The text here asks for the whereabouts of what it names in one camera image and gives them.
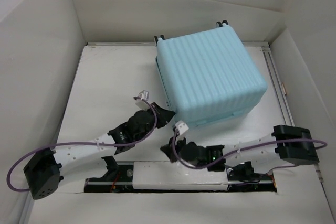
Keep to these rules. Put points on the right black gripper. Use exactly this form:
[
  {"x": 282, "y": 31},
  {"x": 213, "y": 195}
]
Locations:
[{"x": 168, "y": 149}]

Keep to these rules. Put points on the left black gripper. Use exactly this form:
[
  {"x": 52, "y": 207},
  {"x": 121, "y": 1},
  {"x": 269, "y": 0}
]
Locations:
[{"x": 163, "y": 116}]

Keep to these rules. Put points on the light blue suitcase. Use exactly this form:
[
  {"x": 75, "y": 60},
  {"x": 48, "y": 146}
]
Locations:
[{"x": 208, "y": 76}]

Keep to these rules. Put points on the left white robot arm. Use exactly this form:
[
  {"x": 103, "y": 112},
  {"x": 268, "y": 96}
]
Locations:
[{"x": 54, "y": 166}]

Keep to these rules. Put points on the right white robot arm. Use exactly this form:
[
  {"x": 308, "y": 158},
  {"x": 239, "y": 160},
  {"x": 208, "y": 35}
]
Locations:
[{"x": 286, "y": 146}]

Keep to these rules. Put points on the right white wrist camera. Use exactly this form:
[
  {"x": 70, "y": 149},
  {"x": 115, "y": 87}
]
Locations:
[{"x": 180, "y": 130}]

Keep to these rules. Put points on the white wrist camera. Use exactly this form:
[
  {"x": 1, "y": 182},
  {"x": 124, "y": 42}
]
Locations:
[
  {"x": 141, "y": 100},
  {"x": 180, "y": 130}
]

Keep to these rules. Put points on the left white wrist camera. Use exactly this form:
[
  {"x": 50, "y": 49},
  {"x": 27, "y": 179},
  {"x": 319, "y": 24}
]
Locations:
[{"x": 141, "y": 100}]

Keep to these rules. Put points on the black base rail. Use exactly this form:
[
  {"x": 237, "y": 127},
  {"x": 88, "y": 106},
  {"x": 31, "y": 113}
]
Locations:
[{"x": 166, "y": 177}]

